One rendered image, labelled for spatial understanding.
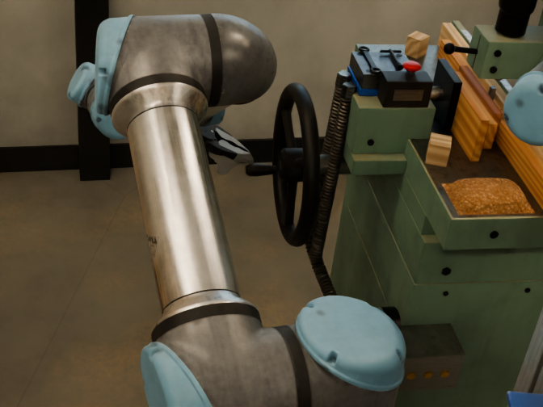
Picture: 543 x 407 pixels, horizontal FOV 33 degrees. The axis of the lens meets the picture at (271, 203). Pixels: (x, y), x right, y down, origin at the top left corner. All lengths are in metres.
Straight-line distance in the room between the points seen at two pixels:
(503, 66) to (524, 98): 0.60
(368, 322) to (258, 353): 0.12
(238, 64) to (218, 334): 0.36
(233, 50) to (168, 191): 0.21
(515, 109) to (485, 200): 0.43
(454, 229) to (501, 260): 0.20
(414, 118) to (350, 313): 0.65
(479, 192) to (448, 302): 0.26
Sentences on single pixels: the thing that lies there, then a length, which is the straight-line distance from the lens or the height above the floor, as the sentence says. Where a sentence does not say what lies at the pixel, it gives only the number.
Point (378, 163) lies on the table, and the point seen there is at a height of 0.86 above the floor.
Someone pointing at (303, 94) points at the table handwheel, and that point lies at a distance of 1.53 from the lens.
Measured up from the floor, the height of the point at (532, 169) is 0.93.
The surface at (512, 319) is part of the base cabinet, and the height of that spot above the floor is 0.62.
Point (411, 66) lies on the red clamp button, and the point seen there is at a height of 1.02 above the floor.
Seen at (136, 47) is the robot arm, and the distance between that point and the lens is 1.08.
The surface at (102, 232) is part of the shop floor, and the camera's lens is 2.76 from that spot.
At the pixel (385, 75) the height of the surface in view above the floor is 1.01.
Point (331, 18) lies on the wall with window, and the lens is 2.93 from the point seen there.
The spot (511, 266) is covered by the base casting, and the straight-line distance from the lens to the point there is 1.59.
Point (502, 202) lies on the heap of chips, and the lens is 1.42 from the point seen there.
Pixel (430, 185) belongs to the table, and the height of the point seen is 0.89.
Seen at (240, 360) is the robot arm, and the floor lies 1.04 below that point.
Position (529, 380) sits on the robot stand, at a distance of 0.78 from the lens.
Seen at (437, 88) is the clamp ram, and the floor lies 0.96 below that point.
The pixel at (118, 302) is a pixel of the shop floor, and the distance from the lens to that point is 2.51.
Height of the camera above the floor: 1.67
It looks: 35 degrees down
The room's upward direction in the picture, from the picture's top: 7 degrees clockwise
